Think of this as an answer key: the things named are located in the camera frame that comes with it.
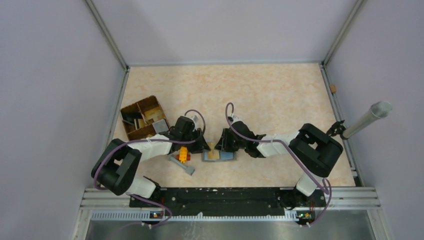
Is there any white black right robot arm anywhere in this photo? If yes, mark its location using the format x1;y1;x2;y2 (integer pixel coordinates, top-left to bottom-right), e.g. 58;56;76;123
214;116;343;206

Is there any black shiny credit card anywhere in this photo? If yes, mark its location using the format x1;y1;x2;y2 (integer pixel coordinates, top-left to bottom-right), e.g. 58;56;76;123
121;112;142;129

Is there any gold credit card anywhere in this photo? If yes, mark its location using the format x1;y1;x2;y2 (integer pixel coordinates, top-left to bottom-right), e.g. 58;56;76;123
206;142;220;161

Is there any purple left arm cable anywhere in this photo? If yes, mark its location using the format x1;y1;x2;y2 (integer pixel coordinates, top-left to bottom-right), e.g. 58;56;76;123
92;109;207;191

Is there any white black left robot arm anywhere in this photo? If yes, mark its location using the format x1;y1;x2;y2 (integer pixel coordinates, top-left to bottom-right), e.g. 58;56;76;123
91;115;206;207

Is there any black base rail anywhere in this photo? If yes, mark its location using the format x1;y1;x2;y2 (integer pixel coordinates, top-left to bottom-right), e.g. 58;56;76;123
150;187;327;217

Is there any silver metal tube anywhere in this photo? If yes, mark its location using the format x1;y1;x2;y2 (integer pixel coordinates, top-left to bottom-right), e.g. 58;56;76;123
341;100;393;139

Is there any gold card in basket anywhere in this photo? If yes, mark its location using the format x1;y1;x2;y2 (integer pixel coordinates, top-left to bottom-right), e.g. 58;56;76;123
143;106;166;124

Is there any brown woven divided basket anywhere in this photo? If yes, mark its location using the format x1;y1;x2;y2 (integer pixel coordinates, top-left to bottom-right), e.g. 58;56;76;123
120;95;170;141

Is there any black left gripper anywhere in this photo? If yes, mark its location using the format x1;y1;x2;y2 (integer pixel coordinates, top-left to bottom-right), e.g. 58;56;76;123
181;127;211;154

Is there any small wooden block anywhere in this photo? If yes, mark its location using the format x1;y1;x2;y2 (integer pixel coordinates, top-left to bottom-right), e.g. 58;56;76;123
329;84;337;94

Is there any grey card holder wallet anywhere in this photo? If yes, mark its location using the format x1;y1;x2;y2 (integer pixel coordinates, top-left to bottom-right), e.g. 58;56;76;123
201;150;237;163

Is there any grey plastic toy bolt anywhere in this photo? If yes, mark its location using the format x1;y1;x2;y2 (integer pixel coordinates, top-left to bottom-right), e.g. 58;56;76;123
167;154;195;176

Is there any black clamp bracket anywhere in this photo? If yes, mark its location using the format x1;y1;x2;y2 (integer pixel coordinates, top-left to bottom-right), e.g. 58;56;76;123
326;120;346;137

